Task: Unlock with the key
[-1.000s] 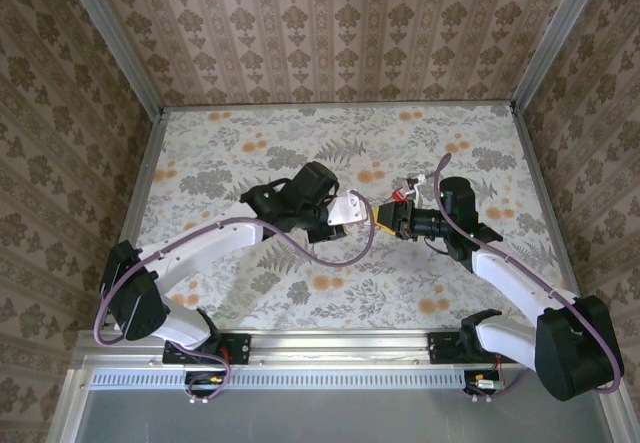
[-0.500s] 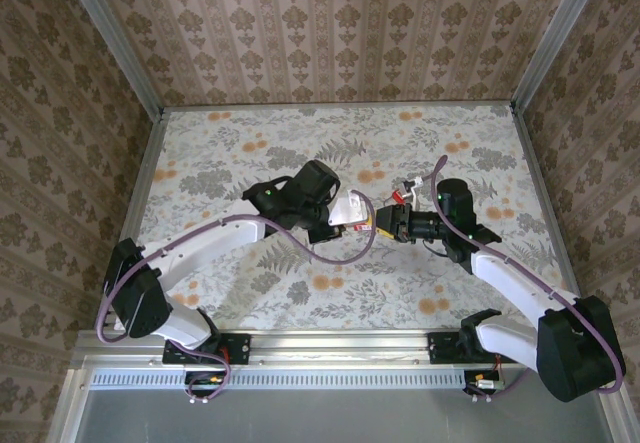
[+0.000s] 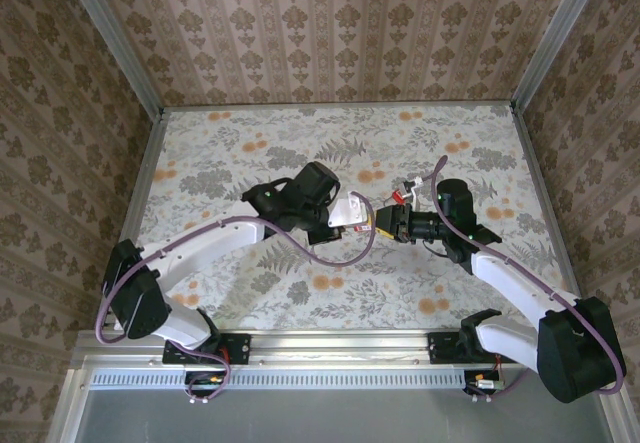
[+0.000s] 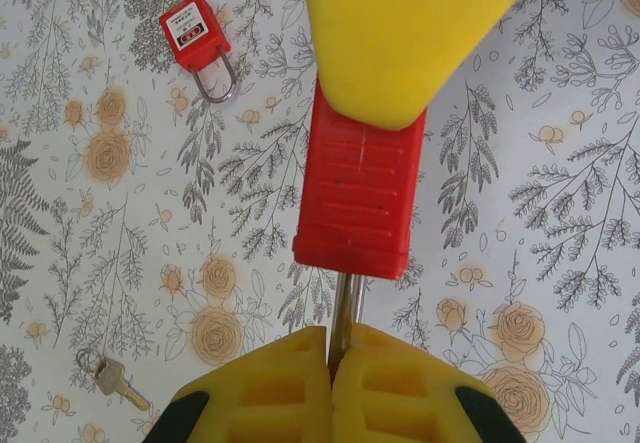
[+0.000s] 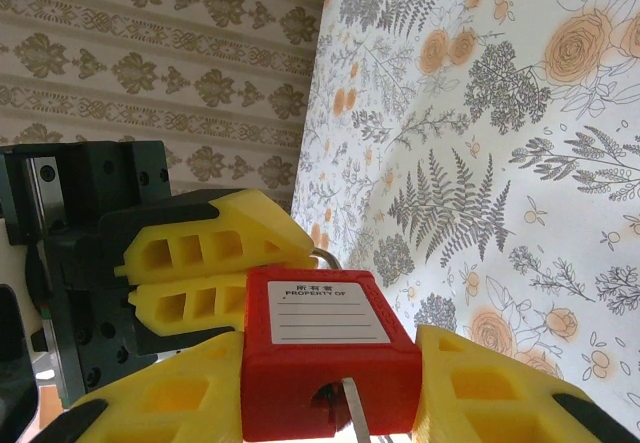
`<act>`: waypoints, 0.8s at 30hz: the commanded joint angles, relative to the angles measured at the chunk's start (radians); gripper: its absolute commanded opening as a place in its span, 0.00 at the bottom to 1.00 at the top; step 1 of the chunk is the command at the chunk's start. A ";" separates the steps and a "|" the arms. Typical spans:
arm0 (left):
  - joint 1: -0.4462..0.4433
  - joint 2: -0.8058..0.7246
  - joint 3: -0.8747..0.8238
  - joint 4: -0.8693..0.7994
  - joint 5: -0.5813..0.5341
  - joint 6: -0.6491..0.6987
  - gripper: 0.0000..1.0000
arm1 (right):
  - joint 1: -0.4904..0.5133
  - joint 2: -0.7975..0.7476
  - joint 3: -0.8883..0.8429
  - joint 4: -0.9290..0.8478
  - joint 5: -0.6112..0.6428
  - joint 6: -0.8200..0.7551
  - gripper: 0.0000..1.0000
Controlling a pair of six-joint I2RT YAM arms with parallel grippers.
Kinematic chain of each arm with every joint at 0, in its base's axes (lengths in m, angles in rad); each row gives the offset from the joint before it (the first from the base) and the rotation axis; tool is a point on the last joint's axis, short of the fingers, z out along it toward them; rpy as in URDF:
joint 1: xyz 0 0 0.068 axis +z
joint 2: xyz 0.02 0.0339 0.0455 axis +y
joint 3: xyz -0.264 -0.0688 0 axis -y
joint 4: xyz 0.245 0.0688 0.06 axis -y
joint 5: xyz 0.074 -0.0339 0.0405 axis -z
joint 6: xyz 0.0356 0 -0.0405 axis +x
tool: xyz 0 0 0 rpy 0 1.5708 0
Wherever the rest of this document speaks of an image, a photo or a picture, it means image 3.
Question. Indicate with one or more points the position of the small red key tag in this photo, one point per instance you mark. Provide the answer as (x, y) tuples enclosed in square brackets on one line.
[(398, 195)]

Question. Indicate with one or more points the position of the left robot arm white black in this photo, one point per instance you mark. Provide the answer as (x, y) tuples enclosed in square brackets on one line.
[(210, 240)]

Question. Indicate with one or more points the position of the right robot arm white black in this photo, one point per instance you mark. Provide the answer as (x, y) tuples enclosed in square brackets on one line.
[(510, 283)]

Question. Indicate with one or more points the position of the floral table cloth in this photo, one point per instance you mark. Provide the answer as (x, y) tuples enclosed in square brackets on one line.
[(400, 133)]

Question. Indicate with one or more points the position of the grey metal panel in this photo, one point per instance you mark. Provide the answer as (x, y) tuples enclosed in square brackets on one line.
[(325, 418)]

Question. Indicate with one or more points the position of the aluminium table side rail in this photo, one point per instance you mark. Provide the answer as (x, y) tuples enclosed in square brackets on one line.
[(535, 173), (150, 163)]

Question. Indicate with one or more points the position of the thin aluminium table edge rail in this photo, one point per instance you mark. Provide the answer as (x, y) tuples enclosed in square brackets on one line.
[(340, 106)]

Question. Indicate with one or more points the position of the aluminium base rail extrusion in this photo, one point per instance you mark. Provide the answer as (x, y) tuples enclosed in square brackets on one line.
[(340, 345)]

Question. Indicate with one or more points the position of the aluminium frame post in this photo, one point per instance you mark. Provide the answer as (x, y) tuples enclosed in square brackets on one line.
[(115, 43), (560, 33)]

